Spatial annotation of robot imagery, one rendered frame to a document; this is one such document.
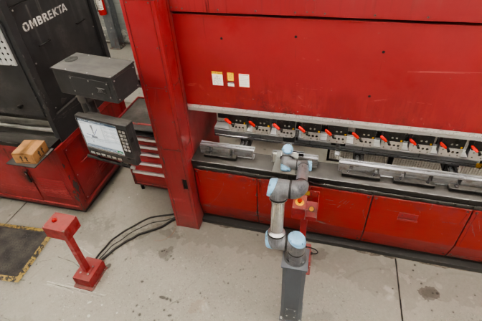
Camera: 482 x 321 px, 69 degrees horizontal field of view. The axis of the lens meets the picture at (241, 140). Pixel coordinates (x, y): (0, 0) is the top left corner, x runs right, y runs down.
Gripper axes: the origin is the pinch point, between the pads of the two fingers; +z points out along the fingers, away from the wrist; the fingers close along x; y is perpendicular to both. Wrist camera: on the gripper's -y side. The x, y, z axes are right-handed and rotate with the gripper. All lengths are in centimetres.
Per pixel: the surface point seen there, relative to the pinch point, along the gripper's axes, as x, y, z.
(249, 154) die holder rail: 32.6, 7.0, 21.7
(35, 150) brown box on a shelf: 214, -2, -7
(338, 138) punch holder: -39.8, 17.0, -7.9
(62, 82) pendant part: 152, 34, -75
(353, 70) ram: -42, 53, -55
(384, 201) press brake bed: -81, -28, 19
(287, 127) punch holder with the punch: 0.0, 24.0, -9.4
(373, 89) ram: -57, 43, -46
